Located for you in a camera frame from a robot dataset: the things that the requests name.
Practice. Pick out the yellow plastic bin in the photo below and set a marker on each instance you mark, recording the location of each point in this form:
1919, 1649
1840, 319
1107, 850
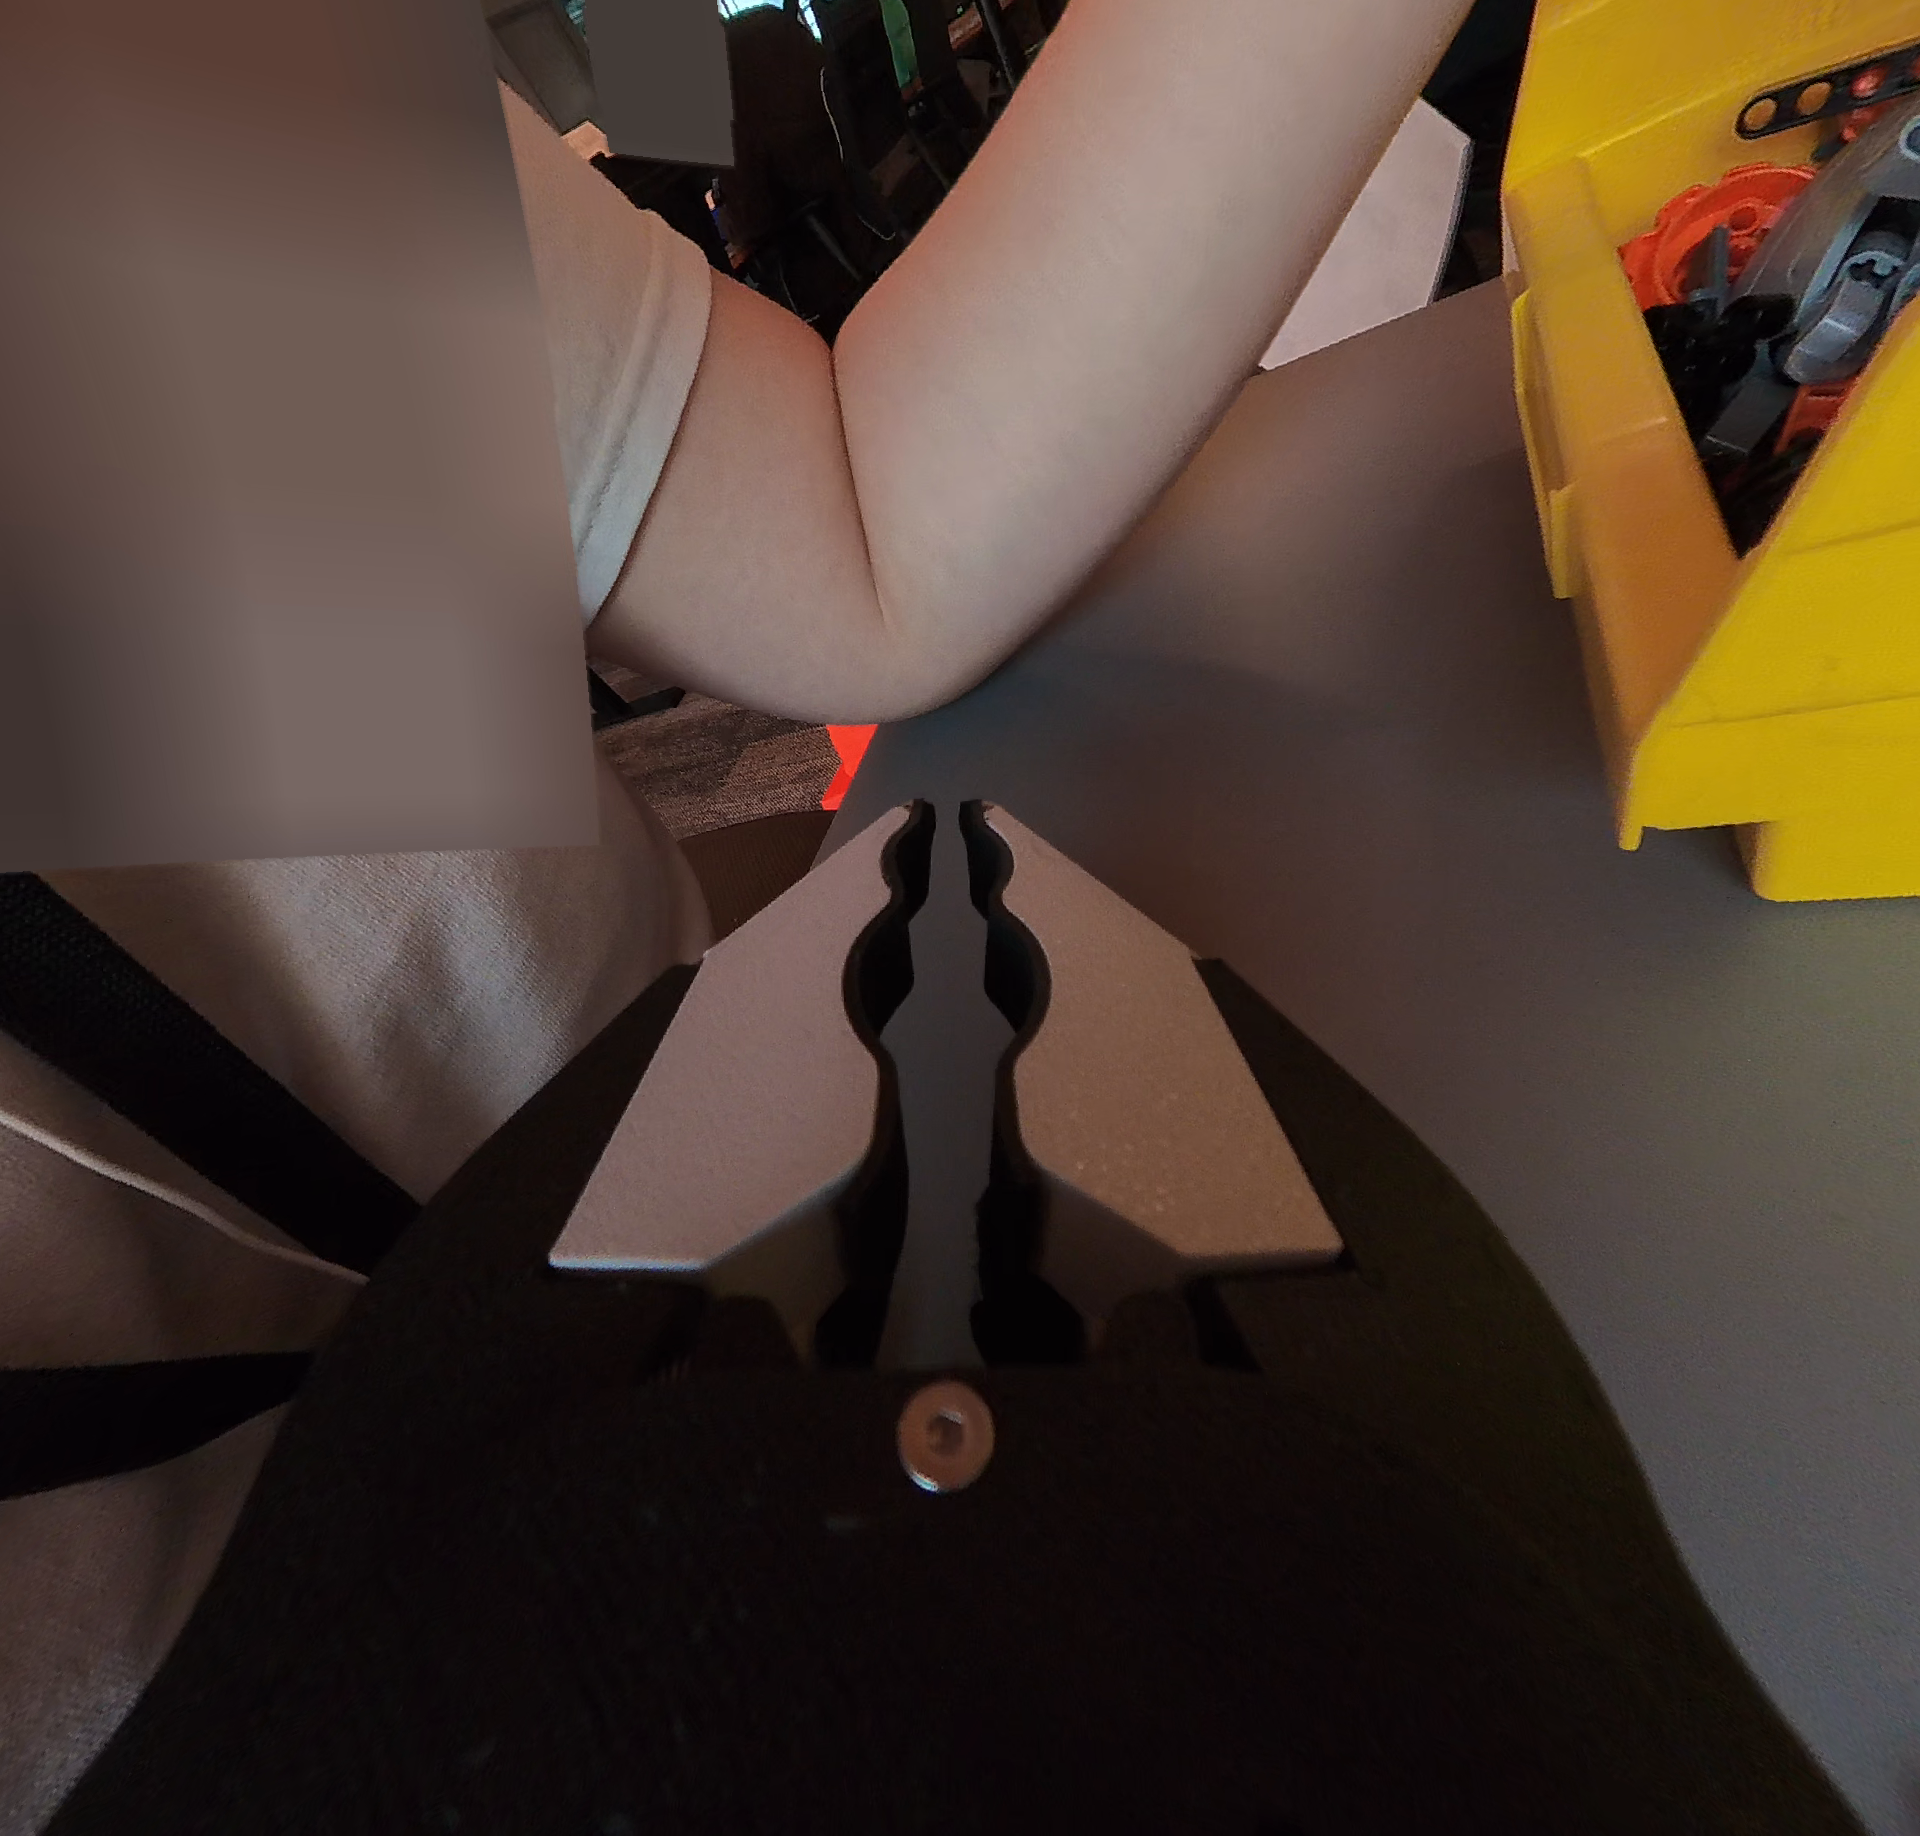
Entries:
1801, 697

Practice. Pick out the person's beige shirt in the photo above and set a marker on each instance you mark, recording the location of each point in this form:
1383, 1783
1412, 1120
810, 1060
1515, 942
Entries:
450, 997

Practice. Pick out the white background table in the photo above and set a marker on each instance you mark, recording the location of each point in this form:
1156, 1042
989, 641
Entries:
1380, 231

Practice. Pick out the person's left forearm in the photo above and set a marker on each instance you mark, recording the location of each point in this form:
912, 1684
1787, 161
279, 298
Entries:
1050, 367

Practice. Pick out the orange gear piece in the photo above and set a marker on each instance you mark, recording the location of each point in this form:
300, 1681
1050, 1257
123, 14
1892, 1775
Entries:
1694, 239

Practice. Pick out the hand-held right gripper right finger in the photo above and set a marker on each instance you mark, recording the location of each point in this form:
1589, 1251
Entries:
1170, 1117

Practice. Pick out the orange traffic cone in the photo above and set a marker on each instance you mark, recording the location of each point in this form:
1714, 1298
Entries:
851, 756

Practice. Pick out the pile of building pieces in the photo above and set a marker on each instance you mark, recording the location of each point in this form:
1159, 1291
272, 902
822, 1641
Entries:
1770, 350

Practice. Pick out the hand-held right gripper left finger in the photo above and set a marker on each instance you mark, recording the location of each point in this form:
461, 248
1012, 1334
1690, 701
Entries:
720, 1117

